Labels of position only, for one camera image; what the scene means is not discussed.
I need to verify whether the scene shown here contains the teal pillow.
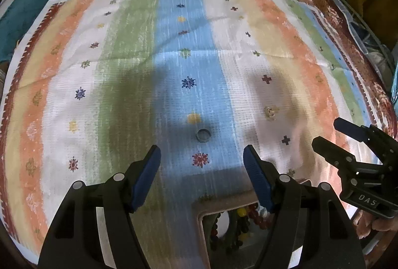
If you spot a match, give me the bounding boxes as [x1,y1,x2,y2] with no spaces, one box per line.
[1,0,49,62]

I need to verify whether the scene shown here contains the small gold ring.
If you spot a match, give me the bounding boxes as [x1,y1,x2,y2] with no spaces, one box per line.
[263,105,279,121]

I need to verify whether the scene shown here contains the striped colourful cloth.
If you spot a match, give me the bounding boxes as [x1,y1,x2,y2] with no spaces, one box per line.
[1,0,375,268]

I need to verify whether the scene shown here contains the small silver ring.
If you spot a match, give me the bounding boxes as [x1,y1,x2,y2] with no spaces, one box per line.
[195,128,213,143]

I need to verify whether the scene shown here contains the dark red bead bracelet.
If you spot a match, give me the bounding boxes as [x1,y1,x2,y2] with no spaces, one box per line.
[245,204,270,231]

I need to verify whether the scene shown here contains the person's right hand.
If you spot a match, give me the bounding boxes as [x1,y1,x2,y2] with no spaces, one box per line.
[353,210,397,239]

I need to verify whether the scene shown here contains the yellow and black bead bracelet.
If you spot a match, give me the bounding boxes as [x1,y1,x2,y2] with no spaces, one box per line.
[228,208,253,250]

